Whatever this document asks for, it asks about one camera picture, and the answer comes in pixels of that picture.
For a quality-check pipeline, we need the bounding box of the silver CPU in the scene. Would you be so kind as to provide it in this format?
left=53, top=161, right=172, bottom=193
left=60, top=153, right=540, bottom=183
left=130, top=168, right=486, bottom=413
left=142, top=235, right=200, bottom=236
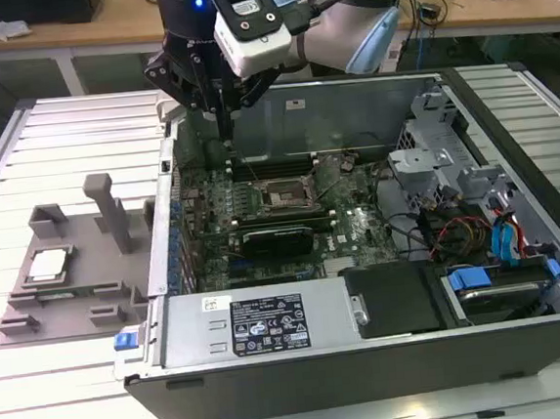
left=24, top=246, right=73, bottom=282

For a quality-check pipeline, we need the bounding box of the silver chipset heatsink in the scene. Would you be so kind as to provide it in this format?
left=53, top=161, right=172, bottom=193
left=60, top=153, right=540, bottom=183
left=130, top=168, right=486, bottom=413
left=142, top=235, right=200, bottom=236
left=342, top=212, right=380, bottom=245

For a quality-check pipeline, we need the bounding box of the crumpled white paper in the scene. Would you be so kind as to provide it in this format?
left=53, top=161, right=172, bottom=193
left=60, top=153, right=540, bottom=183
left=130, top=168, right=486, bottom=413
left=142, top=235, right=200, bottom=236
left=0, top=8, right=34, bottom=40

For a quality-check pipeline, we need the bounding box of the dark grey PC case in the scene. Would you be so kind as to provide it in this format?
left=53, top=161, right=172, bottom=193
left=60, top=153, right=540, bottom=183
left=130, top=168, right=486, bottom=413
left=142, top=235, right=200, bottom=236
left=88, top=55, right=560, bottom=419

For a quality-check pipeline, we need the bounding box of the large black box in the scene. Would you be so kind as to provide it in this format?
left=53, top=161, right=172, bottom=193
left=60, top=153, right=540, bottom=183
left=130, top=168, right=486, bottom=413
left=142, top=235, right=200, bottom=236
left=0, top=0, right=106, bottom=28

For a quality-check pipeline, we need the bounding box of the blue case latch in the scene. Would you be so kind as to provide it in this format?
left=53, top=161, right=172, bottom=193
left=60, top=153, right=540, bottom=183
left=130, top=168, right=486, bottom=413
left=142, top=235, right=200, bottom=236
left=111, top=332, right=140, bottom=354

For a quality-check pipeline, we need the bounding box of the grey parts rack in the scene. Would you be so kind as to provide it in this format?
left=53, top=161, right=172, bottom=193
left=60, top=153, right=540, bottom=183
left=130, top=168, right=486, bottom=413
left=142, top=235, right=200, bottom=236
left=0, top=169, right=167, bottom=348

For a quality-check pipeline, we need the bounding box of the grey metal drive cage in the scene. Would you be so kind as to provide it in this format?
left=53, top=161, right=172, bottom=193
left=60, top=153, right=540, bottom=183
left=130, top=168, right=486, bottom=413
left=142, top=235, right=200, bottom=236
left=379, top=79, right=514, bottom=221

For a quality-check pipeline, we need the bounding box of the blue flat wire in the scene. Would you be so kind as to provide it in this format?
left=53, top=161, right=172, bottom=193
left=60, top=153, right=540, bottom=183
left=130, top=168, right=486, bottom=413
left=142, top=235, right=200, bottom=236
left=487, top=215, right=529, bottom=265

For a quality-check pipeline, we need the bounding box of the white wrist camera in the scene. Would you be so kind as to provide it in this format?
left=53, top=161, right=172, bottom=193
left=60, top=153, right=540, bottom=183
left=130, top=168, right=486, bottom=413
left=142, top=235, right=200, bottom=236
left=211, top=0, right=295, bottom=80

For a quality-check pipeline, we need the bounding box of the silver power supply unit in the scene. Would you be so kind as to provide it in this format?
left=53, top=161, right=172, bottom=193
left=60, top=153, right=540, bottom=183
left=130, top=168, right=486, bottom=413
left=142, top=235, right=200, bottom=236
left=155, top=276, right=363, bottom=371

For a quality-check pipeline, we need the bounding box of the black RAM slot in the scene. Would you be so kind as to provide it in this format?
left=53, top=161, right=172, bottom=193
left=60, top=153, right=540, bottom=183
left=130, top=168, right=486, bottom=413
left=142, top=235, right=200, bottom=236
left=232, top=217, right=333, bottom=232
left=231, top=157, right=318, bottom=172
left=232, top=207, right=331, bottom=223
left=231, top=152, right=317, bottom=167
left=232, top=212, right=332, bottom=228
left=231, top=167, right=318, bottom=182
left=231, top=162, right=318, bottom=177

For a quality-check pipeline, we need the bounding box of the black plastic shroud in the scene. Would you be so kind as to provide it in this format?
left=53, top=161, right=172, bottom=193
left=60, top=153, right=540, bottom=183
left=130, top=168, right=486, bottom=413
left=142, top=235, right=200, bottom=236
left=337, top=258, right=444, bottom=342

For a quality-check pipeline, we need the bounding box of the hard disk in blue carrier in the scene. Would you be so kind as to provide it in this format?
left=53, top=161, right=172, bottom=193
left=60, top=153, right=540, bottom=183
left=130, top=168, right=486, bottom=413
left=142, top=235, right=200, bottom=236
left=440, top=258, right=560, bottom=328

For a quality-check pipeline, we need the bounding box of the wooden desk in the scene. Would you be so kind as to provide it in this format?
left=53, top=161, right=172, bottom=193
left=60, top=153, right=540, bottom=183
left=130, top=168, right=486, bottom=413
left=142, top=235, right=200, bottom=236
left=0, top=0, right=560, bottom=105

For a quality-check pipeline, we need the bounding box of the thin wire locking lever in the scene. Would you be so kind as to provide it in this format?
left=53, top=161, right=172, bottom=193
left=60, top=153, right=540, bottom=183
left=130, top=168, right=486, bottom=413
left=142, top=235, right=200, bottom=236
left=248, top=163, right=269, bottom=208

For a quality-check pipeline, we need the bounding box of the CPU socket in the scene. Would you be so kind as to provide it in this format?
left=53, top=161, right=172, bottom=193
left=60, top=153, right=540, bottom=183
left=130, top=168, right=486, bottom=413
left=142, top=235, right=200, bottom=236
left=257, top=175, right=321, bottom=215

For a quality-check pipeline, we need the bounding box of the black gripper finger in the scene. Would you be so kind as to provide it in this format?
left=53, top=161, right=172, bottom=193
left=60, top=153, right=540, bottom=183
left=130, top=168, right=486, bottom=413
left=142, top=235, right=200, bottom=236
left=141, top=46, right=230, bottom=152
left=221, top=65, right=285, bottom=147

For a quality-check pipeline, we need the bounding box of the Nvidia graphics card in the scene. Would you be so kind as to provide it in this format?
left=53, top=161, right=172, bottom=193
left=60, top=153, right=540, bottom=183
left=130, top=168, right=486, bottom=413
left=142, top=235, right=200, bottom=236
left=239, top=224, right=318, bottom=262

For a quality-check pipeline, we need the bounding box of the red yellow wire bundle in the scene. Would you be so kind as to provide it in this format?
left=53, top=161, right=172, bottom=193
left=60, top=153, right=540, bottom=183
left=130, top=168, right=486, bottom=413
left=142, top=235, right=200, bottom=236
left=427, top=214, right=495, bottom=259

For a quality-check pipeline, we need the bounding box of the green motherboard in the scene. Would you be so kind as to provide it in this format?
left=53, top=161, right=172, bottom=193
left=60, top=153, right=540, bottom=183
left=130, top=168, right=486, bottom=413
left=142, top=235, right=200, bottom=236
left=172, top=145, right=408, bottom=293

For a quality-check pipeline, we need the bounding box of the black camera cable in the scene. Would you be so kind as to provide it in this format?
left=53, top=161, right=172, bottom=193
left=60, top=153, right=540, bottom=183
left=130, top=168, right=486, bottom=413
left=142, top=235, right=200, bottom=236
left=285, top=0, right=368, bottom=36

